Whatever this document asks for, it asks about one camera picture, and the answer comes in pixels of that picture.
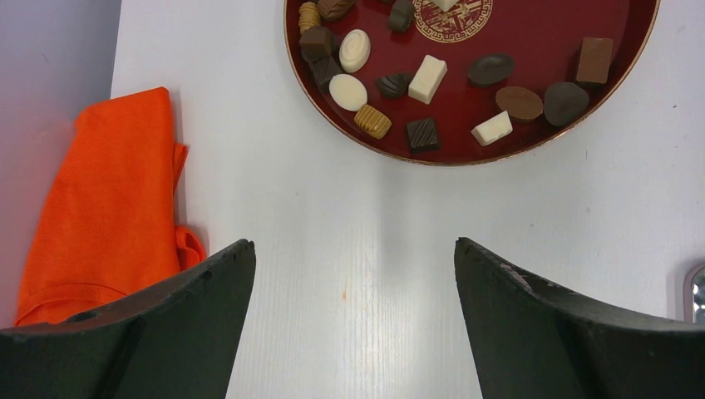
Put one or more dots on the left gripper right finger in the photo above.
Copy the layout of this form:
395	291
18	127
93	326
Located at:
533	338

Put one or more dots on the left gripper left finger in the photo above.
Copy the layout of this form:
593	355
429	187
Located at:
175	339

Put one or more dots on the round red plate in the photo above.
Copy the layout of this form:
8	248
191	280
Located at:
543	37

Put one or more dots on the white square chocolate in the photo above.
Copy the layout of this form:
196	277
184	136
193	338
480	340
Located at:
494	129

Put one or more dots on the dark ridged square chocolate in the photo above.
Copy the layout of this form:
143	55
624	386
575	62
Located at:
422	135

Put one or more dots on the brown oval chocolate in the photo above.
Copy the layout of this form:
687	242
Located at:
521	104

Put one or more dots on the dark rounded chocolate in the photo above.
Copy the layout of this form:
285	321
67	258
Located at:
564	102

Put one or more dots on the tan ridged chocolate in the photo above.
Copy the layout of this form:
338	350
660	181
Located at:
372	121

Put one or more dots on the dark oval chocolate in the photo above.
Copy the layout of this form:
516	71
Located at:
490	69

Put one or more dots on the white rectangular bar chocolate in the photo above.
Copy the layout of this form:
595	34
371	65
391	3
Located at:
427	79

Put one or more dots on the dark shell chocolate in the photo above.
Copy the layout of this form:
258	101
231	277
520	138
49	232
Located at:
394	85

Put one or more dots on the brown cube chocolate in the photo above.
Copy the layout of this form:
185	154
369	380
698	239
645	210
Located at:
594	61

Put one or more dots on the white oval chocolate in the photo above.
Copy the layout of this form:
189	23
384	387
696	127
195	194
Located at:
348	92

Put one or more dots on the white swirl round chocolate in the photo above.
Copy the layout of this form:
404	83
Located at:
354	51

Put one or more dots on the orange cloth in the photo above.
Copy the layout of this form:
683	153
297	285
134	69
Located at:
107	227

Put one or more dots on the square metal tray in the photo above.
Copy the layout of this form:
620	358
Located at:
693	296

